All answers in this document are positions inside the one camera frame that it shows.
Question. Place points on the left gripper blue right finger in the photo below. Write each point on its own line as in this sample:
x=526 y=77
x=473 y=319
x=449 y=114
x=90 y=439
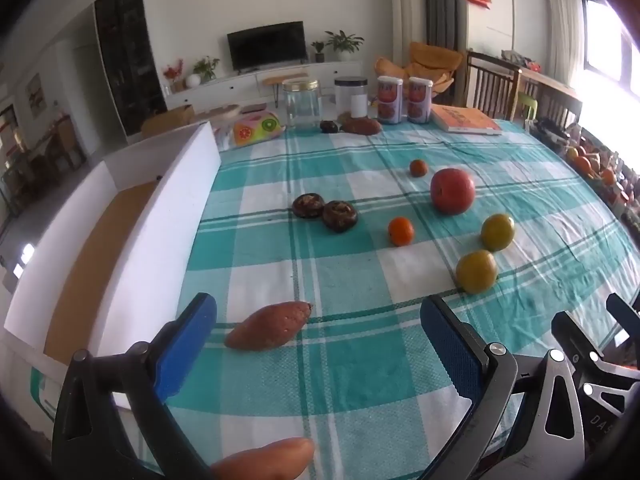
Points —
x=484 y=377

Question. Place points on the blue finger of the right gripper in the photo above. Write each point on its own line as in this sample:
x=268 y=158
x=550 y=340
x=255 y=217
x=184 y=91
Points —
x=625 y=315
x=548 y=437

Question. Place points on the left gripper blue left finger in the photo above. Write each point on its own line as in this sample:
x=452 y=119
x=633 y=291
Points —
x=89 y=439

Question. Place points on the green-yellow fruit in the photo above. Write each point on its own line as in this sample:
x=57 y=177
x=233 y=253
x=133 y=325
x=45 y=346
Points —
x=477 y=272
x=497 y=232

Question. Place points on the small orange tangerine front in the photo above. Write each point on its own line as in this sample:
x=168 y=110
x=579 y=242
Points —
x=401 y=231

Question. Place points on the small orange tangerine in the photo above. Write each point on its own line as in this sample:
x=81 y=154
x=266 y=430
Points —
x=401 y=231
x=418 y=168

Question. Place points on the sweet potato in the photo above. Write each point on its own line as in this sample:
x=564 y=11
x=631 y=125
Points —
x=269 y=327
x=281 y=460
x=363 y=126

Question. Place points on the white cardboard box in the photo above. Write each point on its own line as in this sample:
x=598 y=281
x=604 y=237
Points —
x=108 y=270

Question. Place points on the large red apple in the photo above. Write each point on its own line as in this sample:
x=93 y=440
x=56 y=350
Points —
x=452 y=191

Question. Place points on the teal plaid tablecloth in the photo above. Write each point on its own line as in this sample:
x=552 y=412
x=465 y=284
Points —
x=360 y=378

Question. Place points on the small orange tangerine back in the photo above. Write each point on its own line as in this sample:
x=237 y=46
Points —
x=418 y=168

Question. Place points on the orange book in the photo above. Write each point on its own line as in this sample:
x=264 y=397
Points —
x=463 y=120

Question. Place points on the wooden chair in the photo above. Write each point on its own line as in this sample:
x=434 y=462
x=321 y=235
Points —
x=491 y=85

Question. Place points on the sweet potato by jars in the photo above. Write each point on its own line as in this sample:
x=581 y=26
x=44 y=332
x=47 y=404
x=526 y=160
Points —
x=363 y=126

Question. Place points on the red can right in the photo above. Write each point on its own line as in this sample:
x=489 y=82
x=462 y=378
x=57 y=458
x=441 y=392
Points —
x=419 y=105

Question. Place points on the red can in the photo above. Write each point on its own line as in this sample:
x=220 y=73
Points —
x=390 y=93
x=419 y=105

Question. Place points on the dark mushroom by jars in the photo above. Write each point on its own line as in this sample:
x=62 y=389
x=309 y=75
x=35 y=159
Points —
x=329 y=126

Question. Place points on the red can left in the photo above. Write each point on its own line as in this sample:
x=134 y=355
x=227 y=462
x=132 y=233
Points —
x=390 y=93

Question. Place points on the clear jar black lid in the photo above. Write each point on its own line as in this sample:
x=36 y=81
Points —
x=351 y=97

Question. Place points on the orange beanbag cushion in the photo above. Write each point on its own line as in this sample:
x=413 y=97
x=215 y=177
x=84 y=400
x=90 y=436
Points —
x=427 y=62

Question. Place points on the glass jar gold lid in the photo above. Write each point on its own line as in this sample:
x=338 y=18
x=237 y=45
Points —
x=303 y=105

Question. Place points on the fruit print pouch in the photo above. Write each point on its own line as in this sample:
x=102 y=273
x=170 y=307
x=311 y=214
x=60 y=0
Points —
x=255 y=128

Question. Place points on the brown cardboard box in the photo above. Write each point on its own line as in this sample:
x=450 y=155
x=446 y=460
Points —
x=172 y=119

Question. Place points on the green potted plant right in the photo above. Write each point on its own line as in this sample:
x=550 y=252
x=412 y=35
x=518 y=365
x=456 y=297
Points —
x=345 y=46

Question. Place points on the small wooden bench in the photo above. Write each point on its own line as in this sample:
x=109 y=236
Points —
x=275 y=84

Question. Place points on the white tv cabinet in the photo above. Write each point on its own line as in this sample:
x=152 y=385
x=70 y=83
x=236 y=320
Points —
x=260 y=85

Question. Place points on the white standing air conditioner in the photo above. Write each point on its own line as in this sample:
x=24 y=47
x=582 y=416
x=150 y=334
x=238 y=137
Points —
x=408 y=22

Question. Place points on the red flower vase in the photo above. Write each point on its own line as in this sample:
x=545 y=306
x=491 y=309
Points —
x=174 y=75

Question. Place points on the black television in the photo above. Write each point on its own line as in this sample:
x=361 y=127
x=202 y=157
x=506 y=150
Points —
x=267 y=45

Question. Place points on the black display cabinet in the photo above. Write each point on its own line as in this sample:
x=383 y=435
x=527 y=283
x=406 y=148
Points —
x=128 y=62

